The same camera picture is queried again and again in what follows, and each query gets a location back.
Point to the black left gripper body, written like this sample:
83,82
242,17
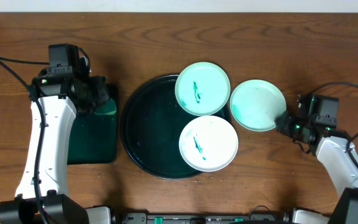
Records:
96,92

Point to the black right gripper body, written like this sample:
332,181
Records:
293,127

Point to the green scrubbing sponge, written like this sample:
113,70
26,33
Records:
108,108

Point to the mint green plate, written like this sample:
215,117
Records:
255,104
202,88

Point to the white plate with stain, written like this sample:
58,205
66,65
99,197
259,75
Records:
208,143

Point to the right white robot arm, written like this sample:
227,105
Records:
337,153

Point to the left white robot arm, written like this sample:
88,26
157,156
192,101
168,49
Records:
42,195

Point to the black rectangular water tray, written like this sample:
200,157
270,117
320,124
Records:
93,138

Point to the round black serving tray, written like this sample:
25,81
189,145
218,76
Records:
151,124

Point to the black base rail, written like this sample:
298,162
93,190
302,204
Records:
256,215

